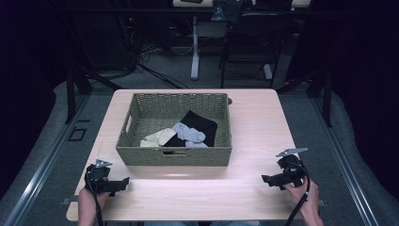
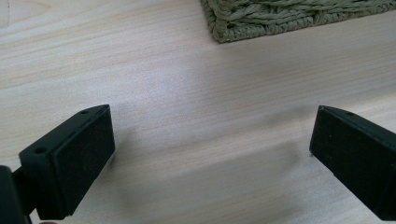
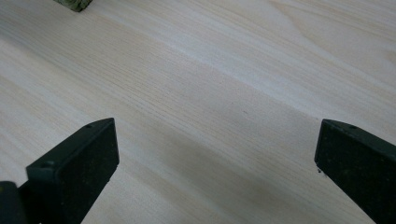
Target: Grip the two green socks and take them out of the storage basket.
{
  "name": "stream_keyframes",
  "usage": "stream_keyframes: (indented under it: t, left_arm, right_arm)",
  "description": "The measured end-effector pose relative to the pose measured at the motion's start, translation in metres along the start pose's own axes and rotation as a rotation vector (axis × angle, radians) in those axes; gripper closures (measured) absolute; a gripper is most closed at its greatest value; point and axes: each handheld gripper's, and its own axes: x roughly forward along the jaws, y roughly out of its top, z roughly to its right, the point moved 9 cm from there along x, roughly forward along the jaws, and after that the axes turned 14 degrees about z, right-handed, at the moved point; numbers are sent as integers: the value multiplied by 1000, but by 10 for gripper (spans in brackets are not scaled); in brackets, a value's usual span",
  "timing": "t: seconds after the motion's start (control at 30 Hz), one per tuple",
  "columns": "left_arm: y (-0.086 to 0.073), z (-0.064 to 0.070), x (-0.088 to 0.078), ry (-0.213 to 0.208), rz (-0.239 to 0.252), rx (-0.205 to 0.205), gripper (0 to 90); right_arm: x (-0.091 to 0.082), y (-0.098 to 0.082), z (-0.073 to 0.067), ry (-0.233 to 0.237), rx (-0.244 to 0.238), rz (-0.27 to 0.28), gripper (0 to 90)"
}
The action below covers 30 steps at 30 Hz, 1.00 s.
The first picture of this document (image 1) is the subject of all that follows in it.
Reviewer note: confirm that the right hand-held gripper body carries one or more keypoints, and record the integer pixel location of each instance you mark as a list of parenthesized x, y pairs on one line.
[(291, 172)]

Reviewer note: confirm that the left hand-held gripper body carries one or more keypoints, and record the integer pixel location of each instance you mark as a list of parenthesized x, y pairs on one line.
[(97, 177)]

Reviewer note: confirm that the cream sock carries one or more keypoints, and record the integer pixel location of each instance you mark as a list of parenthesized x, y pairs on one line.
[(156, 138)]

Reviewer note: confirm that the green woven basket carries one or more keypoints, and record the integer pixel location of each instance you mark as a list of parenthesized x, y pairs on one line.
[(175, 158)]

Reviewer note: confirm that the black cloth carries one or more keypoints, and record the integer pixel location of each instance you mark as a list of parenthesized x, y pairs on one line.
[(200, 124)]

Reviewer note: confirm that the person's left hand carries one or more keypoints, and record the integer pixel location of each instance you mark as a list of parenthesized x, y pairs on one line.
[(92, 198)]

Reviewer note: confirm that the person's right hand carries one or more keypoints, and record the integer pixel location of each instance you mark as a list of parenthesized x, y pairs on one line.
[(309, 197)]

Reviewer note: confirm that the black metal stand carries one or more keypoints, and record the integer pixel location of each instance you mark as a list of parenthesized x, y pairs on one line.
[(327, 100), (71, 94)]

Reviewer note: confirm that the dark round table grommet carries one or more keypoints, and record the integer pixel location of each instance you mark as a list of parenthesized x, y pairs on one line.
[(230, 101)]

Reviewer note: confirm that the white desk foot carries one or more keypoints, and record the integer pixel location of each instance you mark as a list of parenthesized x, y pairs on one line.
[(267, 71)]

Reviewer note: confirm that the black chair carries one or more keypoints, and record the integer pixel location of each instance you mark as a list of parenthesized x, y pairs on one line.
[(251, 37)]

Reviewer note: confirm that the white desk leg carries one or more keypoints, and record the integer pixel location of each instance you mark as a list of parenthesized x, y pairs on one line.
[(195, 50)]

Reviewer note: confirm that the dark green bag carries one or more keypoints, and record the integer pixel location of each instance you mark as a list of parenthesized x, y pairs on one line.
[(226, 11)]

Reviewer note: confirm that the black floor socket frame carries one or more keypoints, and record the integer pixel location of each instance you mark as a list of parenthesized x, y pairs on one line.
[(71, 135)]

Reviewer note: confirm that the metal floor rail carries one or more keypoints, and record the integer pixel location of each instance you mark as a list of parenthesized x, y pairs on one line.
[(342, 160), (40, 177)]

